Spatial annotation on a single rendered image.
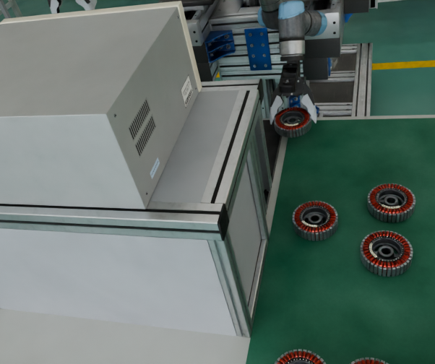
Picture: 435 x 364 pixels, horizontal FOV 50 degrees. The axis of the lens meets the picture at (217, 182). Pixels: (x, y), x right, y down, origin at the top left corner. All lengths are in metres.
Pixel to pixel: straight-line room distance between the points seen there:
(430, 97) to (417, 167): 1.66
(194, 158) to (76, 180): 0.22
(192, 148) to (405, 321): 0.56
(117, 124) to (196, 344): 0.54
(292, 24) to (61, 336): 1.03
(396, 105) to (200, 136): 2.11
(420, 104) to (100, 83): 2.38
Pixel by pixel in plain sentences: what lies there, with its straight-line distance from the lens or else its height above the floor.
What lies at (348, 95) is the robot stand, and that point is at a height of 0.21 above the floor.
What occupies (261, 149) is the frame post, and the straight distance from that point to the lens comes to 1.19.
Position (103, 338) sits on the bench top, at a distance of 1.15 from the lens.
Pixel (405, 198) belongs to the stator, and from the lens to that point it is 1.24.
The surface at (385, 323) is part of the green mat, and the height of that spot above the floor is 0.75.
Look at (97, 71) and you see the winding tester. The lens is 0.82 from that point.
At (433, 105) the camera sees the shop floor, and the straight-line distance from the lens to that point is 2.95.
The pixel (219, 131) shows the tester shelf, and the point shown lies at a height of 1.11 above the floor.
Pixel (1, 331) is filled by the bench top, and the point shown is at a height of 0.75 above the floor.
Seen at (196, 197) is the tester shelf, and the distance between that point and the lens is 0.81.
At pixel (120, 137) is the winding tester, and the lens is 0.73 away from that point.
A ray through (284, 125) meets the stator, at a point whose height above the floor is 0.83.
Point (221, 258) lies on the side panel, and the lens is 0.84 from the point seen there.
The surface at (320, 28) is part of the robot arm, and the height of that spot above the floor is 1.00.
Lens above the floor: 1.66
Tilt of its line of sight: 41 degrees down
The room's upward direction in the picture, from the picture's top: 14 degrees counter-clockwise
